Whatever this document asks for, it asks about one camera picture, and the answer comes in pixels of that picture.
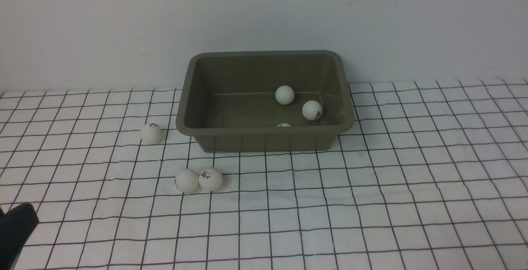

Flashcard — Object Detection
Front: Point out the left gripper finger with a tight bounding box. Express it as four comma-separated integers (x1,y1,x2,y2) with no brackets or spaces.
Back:
0,203,40,270

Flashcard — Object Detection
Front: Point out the white ping-pong ball plain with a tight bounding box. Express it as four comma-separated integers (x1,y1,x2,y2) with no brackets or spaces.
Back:
174,169,199,194

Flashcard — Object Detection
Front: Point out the white ping-pong ball red logo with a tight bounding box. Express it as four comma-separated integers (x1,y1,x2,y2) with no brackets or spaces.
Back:
198,167,223,192

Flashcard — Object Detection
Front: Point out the olive green plastic bin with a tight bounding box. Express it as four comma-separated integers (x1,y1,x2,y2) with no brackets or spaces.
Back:
175,50,355,153

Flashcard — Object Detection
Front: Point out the white black grid tablecloth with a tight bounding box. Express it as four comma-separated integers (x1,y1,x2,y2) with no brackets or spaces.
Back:
0,80,528,270

